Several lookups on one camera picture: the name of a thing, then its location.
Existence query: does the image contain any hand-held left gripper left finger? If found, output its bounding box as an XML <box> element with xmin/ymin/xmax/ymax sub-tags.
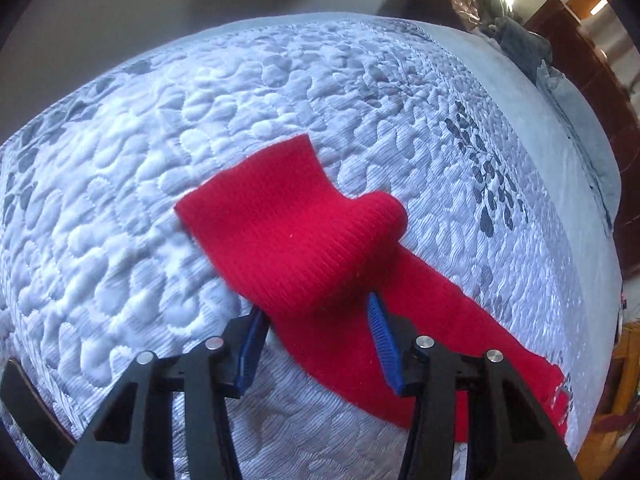
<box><xmin>60</xmin><ymin>306</ymin><xmax>273</xmax><ymax>480</ymax></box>

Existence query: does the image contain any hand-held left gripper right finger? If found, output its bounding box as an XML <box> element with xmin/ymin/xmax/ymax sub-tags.
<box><xmin>366</xmin><ymin>292</ymin><xmax>583</xmax><ymax>480</ymax></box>

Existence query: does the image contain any red knitted scarf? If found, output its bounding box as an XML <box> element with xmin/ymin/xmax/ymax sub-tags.
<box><xmin>174</xmin><ymin>134</ymin><xmax>571</xmax><ymax>443</ymax></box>

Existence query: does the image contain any pile of clothes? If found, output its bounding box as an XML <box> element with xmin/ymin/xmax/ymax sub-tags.
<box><xmin>442</xmin><ymin>0</ymin><xmax>523</xmax><ymax>36</ymax></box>

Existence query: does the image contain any grey leaf-patterned quilted bedspread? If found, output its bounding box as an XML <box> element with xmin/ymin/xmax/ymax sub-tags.
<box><xmin>0</xmin><ymin>15</ymin><xmax>623</xmax><ymax>480</ymax></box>

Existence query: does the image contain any pale grey bed sheet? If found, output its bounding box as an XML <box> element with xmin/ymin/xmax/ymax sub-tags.
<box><xmin>400</xmin><ymin>20</ymin><xmax>623</xmax><ymax>281</ymax></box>

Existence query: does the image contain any grey pillow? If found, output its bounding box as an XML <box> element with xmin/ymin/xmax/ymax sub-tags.
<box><xmin>536</xmin><ymin>59</ymin><xmax>622</xmax><ymax>223</ymax></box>

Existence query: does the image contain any folded grey blanket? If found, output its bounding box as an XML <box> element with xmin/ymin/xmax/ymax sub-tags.
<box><xmin>492</xmin><ymin>16</ymin><xmax>555</xmax><ymax>77</ymax></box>

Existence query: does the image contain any dark wooden headboard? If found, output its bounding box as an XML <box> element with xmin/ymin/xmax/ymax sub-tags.
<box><xmin>524</xmin><ymin>0</ymin><xmax>640</xmax><ymax>201</ymax></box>

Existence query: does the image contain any dark bed frame rail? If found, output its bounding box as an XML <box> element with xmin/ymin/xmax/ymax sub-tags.
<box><xmin>0</xmin><ymin>357</ymin><xmax>77</xmax><ymax>461</ymax></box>

